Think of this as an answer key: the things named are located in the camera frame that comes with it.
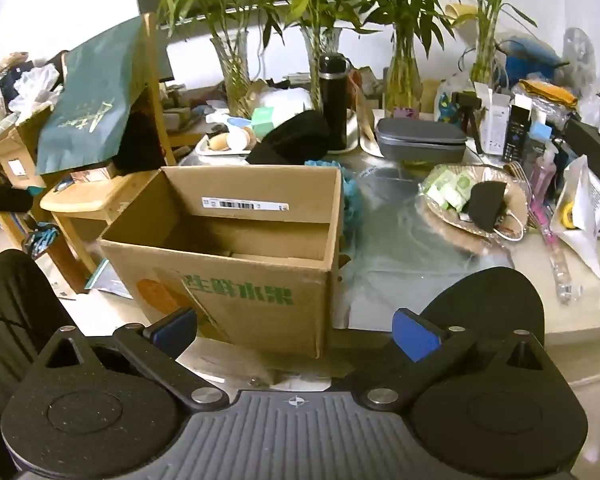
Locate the yellow curled paper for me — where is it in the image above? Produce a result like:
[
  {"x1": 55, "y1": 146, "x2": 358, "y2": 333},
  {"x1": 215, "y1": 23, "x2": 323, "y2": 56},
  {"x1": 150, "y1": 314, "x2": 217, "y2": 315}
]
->
[{"x1": 445, "y1": 2, "x2": 481, "y2": 28}]

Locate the pile of small green sachets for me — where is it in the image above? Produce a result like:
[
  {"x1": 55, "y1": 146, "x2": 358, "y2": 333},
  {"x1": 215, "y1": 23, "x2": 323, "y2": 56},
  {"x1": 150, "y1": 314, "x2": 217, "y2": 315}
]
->
[{"x1": 424, "y1": 167, "x2": 477, "y2": 212}]

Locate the small black tripod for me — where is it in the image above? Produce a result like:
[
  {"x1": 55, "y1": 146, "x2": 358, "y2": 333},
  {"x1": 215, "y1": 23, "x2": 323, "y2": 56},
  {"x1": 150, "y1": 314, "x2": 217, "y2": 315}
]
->
[{"x1": 450, "y1": 91, "x2": 485, "y2": 156}]

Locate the blue booklet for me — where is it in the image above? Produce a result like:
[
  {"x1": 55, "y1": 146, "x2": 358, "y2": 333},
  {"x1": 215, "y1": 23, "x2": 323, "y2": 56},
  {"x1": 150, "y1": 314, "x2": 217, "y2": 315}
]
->
[{"x1": 85, "y1": 259, "x2": 136, "y2": 300}]

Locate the clear plastic bag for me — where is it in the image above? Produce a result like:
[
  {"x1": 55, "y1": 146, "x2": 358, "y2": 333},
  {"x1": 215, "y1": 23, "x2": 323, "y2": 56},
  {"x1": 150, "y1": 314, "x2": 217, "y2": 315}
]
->
[{"x1": 562, "y1": 27, "x2": 600, "y2": 96}]

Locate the brown kraft paper bag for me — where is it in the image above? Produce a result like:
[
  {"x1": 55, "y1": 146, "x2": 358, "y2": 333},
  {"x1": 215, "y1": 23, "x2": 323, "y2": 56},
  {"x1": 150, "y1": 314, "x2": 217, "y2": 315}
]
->
[{"x1": 349, "y1": 66, "x2": 386, "y2": 142}]

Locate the yellow cloth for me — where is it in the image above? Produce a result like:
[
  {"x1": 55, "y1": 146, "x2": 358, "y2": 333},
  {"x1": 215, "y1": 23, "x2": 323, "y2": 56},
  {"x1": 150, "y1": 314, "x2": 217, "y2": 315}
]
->
[{"x1": 519, "y1": 77, "x2": 579, "y2": 109}]

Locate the dark green paper bag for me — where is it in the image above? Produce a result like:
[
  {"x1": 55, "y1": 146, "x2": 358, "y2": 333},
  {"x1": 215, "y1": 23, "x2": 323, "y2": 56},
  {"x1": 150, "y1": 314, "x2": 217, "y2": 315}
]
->
[{"x1": 35, "y1": 14, "x2": 148, "y2": 176}]

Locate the wooden chair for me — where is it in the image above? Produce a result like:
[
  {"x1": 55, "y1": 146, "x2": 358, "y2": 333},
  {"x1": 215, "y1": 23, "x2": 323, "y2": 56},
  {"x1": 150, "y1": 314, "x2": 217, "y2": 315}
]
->
[{"x1": 40, "y1": 12, "x2": 178, "y2": 296}]

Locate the blue cloth bag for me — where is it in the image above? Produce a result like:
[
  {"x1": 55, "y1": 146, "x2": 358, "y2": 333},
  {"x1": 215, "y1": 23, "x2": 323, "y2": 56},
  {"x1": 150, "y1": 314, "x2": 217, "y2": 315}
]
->
[{"x1": 497, "y1": 35, "x2": 571, "y2": 86}]

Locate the black fabric hat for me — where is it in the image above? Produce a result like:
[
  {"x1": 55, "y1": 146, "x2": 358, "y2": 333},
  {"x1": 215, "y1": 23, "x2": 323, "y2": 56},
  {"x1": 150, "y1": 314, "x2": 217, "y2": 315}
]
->
[{"x1": 245, "y1": 109, "x2": 331, "y2": 166}]

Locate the black carton box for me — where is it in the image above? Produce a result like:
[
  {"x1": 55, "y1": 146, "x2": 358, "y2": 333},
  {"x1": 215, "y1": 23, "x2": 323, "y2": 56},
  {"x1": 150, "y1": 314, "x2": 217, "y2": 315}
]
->
[{"x1": 502, "y1": 105, "x2": 531, "y2": 163}]

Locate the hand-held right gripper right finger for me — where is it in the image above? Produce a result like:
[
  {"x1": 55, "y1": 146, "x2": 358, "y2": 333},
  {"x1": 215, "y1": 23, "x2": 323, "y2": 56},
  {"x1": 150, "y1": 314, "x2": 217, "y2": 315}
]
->
[{"x1": 359, "y1": 308, "x2": 557, "y2": 410}]

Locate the person's left leg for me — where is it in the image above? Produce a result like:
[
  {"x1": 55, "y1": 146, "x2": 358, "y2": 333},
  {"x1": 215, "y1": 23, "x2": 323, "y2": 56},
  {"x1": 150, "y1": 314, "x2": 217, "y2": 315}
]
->
[{"x1": 0, "y1": 250, "x2": 81, "y2": 480}]

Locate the white carton box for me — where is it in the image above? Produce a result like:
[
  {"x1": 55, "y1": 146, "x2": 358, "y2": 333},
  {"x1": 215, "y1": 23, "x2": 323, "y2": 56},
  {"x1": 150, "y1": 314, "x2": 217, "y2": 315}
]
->
[{"x1": 481, "y1": 87, "x2": 512, "y2": 156}]

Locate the white and blue tube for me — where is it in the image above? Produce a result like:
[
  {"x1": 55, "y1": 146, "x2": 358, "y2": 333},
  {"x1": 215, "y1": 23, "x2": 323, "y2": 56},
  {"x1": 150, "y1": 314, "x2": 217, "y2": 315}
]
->
[{"x1": 215, "y1": 115, "x2": 253, "y2": 131}]

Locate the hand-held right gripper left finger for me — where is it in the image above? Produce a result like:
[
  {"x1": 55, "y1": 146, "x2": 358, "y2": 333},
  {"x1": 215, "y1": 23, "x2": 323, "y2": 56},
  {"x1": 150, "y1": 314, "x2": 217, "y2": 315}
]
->
[{"x1": 35, "y1": 307, "x2": 231, "y2": 411}]

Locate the black rectangular box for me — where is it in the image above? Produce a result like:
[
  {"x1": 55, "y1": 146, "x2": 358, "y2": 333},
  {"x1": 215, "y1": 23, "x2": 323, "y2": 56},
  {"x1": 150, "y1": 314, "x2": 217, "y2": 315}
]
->
[{"x1": 562, "y1": 117, "x2": 600, "y2": 162}]

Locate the pink patterned box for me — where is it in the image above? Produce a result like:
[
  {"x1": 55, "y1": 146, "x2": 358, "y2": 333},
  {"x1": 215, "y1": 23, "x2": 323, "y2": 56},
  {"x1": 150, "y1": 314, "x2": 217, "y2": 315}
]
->
[{"x1": 70, "y1": 167, "x2": 117, "y2": 183}]

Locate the lucky bamboo in glass vase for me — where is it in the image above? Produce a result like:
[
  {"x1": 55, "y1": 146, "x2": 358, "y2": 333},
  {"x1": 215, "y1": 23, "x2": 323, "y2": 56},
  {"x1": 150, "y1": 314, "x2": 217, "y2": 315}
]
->
[
  {"x1": 445, "y1": 0, "x2": 548, "y2": 93},
  {"x1": 360, "y1": 0, "x2": 463, "y2": 113},
  {"x1": 135, "y1": 0, "x2": 281, "y2": 118},
  {"x1": 260, "y1": 0, "x2": 381, "y2": 111}
]

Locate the grey zip case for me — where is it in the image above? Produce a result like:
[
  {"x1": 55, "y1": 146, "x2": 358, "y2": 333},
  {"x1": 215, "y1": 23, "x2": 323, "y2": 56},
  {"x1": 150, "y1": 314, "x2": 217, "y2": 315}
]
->
[{"x1": 375, "y1": 117, "x2": 469, "y2": 164}]

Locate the white paper bag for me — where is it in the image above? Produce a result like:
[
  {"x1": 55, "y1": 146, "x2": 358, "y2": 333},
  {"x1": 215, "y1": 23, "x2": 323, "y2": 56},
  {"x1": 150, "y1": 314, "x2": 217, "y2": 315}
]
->
[{"x1": 550, "y1": 155, "x2": 600, "y2": 281}]

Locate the clear plastic tube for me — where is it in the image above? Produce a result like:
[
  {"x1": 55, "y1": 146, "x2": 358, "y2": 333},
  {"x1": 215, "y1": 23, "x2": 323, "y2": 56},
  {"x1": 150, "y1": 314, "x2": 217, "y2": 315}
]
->
[{"x1": 540, "y1": 202, "x2": 581, "y2": 306}]

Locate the black face mask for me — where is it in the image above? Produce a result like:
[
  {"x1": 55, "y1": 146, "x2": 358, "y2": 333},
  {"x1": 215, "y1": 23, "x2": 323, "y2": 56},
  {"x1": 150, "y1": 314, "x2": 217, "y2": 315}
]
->
[{"x1": 467, "y1": 180, "x2": 509, "y2": 233}]

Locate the white plastic packet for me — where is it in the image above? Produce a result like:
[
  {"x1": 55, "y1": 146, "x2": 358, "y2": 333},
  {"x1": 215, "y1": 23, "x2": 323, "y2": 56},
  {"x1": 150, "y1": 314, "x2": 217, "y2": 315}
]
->
[{"x1": 260, "y1": 87, "x2": 313, "y2": 116}]

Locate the teal patterned pouch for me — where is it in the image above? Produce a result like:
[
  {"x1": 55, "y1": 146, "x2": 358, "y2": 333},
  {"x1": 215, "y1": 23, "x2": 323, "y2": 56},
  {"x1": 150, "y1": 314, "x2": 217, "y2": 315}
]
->
[{"x1": 24, "y1": 226, "x2": 60, "y2": 256}]

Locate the teal knit scrubber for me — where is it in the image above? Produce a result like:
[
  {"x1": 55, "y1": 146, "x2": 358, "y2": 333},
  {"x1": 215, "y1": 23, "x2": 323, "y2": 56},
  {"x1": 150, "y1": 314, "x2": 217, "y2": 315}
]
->
[{"x1": 304, "y1": 159, "x2": 365, "y2": 242}]

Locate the round woven basket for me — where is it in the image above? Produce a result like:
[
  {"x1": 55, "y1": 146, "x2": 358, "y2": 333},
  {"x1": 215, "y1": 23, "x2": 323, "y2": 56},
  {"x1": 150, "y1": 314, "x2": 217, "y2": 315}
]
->
[{"x1": 419, "y1": 164, "x2": 531, "y2": 257}]

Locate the crumpled brown paper bag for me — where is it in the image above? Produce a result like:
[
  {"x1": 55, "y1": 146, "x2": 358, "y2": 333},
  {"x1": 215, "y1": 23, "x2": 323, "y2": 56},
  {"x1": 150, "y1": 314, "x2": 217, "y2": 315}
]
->
[{"x1": 245, "y1": 77, "x2": 276, "y2": 111}]

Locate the pink pump bottle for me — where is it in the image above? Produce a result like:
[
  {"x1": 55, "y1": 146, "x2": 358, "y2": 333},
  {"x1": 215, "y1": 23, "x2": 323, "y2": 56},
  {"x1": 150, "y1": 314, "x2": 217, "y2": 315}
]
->
[{"x1": 527, "y1": 140, "x2": 561, "y2": 208}]

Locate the open cardboard carton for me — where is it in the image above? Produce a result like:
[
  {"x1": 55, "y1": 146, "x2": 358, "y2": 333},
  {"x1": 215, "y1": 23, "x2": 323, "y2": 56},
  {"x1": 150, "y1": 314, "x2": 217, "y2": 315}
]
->
[{"x1": 0, "y1": 105, "x2": 53, "y2": 191}]

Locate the green and white tissue box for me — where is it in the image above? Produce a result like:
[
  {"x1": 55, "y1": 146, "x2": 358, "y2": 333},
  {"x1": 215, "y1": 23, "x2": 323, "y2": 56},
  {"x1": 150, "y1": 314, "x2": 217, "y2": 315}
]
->
[{"x1": 250, "y1": 106, "x2": 281, "y2": 133}]

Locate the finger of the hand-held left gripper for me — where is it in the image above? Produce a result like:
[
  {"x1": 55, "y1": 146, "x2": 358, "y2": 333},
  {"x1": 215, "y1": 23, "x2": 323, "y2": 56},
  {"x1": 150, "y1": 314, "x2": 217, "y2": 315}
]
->
[{"x1": 0, "y1": 185, "x2": 34, "y2": 213}]

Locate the black thermos bottle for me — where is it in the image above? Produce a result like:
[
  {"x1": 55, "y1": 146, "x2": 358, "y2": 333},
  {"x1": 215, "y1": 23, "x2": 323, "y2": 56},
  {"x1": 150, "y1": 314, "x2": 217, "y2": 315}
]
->
[{"x1": 317, "y1": 52, "x2": 353, "y2": 153}]

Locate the white crumpled plastic bag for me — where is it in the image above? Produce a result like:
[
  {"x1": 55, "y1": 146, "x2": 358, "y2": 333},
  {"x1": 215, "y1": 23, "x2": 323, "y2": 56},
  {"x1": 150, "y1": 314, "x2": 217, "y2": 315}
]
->
[{"x1": 7, "y1": 66, "x2": 63, "y2": 111}]

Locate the white bag with blue print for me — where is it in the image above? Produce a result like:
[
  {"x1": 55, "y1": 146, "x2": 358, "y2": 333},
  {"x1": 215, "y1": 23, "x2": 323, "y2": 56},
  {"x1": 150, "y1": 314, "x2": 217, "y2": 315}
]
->
[{"x1": 432, "y1": 72, "x2": 476, "y2": 123}]

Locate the printed cardboard box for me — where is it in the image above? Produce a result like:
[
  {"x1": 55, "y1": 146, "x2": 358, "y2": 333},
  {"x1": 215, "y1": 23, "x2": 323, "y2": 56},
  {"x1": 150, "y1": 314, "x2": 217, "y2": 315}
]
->
[{"x1": 96, "y1": 165, "x2": 344, "y2": 359}]

